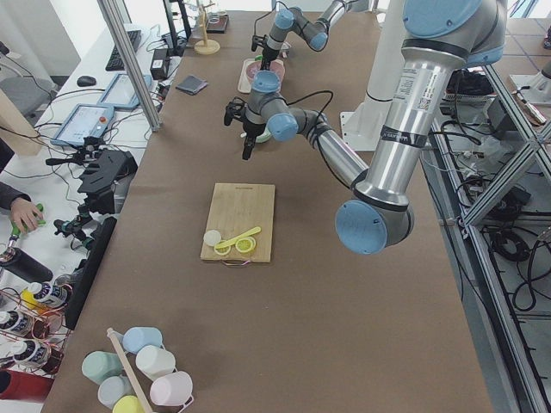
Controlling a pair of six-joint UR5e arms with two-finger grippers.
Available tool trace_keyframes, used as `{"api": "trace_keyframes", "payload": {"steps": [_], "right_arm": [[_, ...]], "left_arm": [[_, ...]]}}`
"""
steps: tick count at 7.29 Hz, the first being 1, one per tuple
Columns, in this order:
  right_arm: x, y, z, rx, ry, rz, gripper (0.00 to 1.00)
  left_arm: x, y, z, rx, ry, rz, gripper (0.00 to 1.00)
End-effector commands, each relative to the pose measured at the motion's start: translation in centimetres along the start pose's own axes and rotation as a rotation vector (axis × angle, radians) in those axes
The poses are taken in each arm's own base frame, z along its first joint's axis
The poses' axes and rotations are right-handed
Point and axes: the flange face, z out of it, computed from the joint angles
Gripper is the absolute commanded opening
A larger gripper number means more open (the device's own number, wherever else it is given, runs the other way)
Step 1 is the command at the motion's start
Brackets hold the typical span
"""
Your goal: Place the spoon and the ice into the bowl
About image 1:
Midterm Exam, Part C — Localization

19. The blue teach pendant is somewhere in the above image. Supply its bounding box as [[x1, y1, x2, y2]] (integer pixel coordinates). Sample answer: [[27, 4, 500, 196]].
[[51, 104, 115, 146], [97, 73, 139, 111]]

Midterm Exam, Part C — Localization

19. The cream serving tray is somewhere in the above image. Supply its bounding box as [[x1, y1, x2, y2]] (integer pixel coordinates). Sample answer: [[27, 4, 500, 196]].
[[238, 58, 288, 94]]

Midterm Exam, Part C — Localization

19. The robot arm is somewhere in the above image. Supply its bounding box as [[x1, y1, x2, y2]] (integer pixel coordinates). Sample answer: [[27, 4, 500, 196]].
[[224, 1, 507, 255], [251, 0, 375, 70]]

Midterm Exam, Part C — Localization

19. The aluminium frame post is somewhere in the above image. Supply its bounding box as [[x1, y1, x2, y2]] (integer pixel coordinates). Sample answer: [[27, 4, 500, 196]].
[[97, 0, 161, 133]]

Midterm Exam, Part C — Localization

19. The black computer mouse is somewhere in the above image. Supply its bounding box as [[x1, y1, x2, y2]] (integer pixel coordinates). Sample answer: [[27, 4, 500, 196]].
[[77, 76, 97, 87]]

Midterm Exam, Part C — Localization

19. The yellow plastic cup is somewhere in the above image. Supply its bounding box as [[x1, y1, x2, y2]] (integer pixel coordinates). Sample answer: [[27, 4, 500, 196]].
[[112, 395, 145, 413]]

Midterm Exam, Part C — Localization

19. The blue teach pendant far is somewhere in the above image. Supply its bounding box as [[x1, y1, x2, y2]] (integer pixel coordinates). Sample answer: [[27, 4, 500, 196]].
[[97, 73, 139, 111]]

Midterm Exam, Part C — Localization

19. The grey translucent plastic cup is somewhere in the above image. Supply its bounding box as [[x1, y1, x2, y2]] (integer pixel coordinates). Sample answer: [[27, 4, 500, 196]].
[[97, 375, 134, 409]]

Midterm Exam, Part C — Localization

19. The wooden mug stand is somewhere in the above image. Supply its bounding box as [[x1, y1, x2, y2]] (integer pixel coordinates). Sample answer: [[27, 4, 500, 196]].
[[194, 1, 220, 55]]

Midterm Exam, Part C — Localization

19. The lemon slice near handle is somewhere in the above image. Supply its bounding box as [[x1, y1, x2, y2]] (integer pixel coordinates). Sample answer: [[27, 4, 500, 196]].
[[235, 236, 257, 254]]

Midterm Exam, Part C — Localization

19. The lemon slice under knife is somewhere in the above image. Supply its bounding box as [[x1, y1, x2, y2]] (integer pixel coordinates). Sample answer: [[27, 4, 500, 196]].
[[214, 244, 232, 256]]

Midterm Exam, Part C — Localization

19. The white plastic cup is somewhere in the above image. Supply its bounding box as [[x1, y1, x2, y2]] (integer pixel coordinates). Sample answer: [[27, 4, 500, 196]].
[[135, 345, 176, 381]]

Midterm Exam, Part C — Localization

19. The black keyboard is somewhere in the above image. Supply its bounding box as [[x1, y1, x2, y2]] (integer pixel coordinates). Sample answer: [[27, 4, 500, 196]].
[[105, 28, 143, 72]]

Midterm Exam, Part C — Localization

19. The bamboo cutting board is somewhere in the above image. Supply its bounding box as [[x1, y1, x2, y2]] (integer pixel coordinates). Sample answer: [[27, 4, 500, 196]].
[[200, 182, 276, 263]]

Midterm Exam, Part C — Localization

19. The person hand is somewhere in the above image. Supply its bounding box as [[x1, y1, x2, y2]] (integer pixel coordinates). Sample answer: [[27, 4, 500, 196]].
[[10, 198, 43, 232]]

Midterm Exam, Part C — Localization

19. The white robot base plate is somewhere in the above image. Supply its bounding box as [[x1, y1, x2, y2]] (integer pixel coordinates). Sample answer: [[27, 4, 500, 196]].
[[339, 108, 379, 151]]

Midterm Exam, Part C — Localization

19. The blue teach pendant near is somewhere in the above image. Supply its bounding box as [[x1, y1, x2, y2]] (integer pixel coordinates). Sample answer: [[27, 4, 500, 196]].
[[51, 104, 115, 146]]

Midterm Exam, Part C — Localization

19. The blue plastic cup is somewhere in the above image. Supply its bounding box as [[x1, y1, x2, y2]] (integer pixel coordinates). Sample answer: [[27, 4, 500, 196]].
[[122, 326, 163, 354]]

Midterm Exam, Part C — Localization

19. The pink plastic cup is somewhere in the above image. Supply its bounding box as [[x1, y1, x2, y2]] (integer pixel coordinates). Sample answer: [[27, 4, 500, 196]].
[[150, 371, 193, 406]]

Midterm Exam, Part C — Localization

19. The mint green bowl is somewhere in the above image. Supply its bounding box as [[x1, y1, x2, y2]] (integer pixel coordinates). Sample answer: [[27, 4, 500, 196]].
[[256, 129, 271, 144]]

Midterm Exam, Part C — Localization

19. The green plastic cup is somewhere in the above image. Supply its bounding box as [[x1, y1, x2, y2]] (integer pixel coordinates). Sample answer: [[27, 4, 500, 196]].
[[81, 351, 123, 385]]

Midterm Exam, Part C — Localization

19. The metal cutting board handle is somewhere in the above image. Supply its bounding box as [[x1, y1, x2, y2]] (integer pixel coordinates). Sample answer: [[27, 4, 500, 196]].
[[221, 260, 251, 268]]

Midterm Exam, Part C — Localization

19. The pink bowl of ice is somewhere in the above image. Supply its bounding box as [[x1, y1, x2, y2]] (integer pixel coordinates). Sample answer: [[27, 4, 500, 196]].
[[243, 59, 287, 85]]

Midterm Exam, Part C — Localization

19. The grey folded cloth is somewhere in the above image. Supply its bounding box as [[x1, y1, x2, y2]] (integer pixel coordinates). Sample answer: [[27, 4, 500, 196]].
[[176, 75, 208, 96]]

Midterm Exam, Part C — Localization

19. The yellow plastic knife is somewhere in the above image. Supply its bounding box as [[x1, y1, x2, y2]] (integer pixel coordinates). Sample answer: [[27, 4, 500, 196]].
[[215, 226, 262, 248]]

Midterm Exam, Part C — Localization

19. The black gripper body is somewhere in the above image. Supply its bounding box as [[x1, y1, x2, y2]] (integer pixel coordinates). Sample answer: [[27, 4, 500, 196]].
[[243, 118, 264, 139]]

